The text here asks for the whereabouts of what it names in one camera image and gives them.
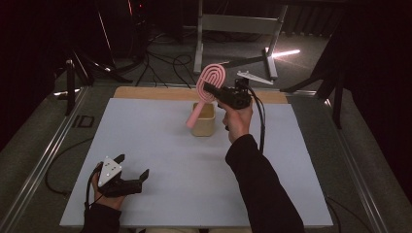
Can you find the dark curtain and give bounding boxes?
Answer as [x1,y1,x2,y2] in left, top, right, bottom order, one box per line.
[319,0,412,205]
[0,0,77,151]

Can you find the pale blue table mat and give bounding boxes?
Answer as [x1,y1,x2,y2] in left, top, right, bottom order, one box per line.
[59,97,334,228]

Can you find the black tripod stand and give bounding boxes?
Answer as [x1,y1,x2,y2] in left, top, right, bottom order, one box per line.
[53,48,134,117]
[279,62,345,131]

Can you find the aluminium frame rail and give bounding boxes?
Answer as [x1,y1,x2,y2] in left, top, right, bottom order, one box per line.
[323,96,392,233]
[0,85,91,233]

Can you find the dark equipment cabinet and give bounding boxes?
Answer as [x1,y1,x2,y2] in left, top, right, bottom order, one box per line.
[95,0,154,67]

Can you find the pink hairbrush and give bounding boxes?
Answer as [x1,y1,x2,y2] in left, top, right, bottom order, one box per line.
[185,63,227,129]

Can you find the person's right hand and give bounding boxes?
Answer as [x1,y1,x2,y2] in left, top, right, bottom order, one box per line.
[217,99,255,145]

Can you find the black floor cable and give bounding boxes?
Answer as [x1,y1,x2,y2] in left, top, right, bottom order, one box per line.
[171,53,202,90]
[135,51,170,89]

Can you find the beige square cup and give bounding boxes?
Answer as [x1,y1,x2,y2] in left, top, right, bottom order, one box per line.
[190,101,217,138]

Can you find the person's left hand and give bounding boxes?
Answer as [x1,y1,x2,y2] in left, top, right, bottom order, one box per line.
[91,168,127,212]

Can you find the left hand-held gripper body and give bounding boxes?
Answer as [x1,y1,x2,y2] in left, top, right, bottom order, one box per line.
[96,156,144,199]

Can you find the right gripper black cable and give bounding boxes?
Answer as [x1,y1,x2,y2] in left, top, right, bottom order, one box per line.
[243,83,372,233]

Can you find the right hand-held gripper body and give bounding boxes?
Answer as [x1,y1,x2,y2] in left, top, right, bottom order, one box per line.
[215,70,274,111]

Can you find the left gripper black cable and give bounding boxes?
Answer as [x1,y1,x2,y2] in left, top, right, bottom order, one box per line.
[44,137,105,212]

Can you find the white metal stand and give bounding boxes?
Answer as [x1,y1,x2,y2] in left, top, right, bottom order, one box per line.
[192,0,290,82]

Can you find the wooden board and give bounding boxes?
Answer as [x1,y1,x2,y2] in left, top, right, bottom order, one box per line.
[113,85,289,105]

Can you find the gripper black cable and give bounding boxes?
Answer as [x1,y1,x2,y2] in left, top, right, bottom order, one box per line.
[243,83,372,233]
[44,137,105,212]

